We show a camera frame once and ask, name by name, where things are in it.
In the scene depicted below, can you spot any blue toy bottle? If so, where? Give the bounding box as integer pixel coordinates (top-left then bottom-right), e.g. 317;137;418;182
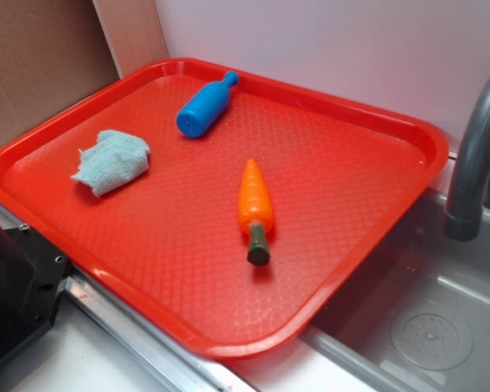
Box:
176;71;239;138

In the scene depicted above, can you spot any grey toy sink basin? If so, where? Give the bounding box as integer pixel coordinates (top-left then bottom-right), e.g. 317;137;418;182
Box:
229;188;490;392

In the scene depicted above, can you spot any brown cardboard panel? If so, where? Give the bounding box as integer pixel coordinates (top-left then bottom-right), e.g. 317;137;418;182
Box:
0;1;118;147

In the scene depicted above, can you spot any light blue cloth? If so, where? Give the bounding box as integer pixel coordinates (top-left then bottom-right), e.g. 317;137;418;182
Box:
70;130;150;197

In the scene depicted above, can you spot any orange toy carrot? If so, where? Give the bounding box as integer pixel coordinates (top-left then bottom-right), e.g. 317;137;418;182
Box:
238;159;274;266

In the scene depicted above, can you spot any silver metal rail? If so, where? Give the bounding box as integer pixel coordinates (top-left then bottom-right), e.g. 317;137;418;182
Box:
0;191;246;392

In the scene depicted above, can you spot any grey sink faucet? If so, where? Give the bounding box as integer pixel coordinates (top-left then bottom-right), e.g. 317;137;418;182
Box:
443;77;490;241

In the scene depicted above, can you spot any red plastic tray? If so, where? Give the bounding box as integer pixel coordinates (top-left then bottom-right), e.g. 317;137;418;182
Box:
0;59;448;359

